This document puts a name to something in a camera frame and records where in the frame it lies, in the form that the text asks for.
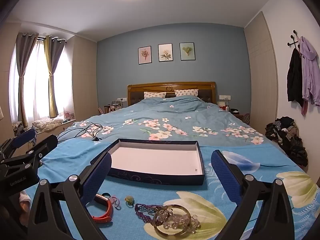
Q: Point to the white sheer curtain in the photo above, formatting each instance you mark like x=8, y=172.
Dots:
x=37, y=80

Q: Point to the dark blue box tray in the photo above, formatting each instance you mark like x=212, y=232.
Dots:
x=155, y=158

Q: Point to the blue floral bed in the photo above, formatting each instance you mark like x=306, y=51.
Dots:
x=175, y=112

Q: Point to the white patterned pillow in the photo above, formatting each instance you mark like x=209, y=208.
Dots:
x=186, y=93
x=155, y=95

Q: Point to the person's left forearm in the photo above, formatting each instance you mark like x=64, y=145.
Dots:
x=25, y=205

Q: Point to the orange wrist watch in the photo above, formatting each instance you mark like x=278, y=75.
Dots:
x=108, y=211

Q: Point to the grey curtain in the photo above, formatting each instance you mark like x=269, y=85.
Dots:
x=22, y=60

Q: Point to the amber bangle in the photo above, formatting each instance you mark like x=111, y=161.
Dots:
x=160, y=231

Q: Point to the white wall socket panel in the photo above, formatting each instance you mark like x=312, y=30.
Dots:
x=225, y=97
x=121, y=99

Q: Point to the small pink fan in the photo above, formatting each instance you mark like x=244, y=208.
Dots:
x=68, y=115

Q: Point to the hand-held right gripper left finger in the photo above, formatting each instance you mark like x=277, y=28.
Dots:
x=98, y=177

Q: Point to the black jacket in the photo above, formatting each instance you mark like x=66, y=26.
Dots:
x=295, y=80

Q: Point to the wooden bed headboard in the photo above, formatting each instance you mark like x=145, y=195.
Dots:
x=150, y=87

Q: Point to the pink hanging garment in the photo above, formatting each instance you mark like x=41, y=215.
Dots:
x=304, y=107

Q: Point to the folded light bedding pile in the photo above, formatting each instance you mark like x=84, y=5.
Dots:
x=47, y=124

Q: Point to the framed white flower picture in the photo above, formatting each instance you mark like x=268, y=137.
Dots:
x=165, y=52

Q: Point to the purple jacket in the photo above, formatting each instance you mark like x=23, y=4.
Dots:
x=310, y=67

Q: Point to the pile of dark clothes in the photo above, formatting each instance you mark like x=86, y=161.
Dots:
x=287, y=140

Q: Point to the group of cosmetics bottles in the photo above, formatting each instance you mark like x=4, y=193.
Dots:
x=110, y=108

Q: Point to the black wall coat hooks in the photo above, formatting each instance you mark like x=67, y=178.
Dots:
x=293, y=40

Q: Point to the olive curtain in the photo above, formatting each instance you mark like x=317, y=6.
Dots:
x=53, y=67

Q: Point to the beige wardrobe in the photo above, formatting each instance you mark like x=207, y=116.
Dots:
x=262, y=67

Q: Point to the framed green leaf picture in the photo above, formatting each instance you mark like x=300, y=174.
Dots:
x=187, y=51

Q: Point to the wooden nightstand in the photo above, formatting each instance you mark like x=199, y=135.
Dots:
x=241, y=117

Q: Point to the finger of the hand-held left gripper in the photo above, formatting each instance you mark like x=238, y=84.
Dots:
x=46, y=143
x=23, y=136

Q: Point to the light blue flower-print blanket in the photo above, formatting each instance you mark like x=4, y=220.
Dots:
x=162, y=193

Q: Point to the framed pink flower picture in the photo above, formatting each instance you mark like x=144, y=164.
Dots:
x=145, y=55

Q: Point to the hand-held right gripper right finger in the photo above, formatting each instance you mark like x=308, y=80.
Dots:
x=225, y=177

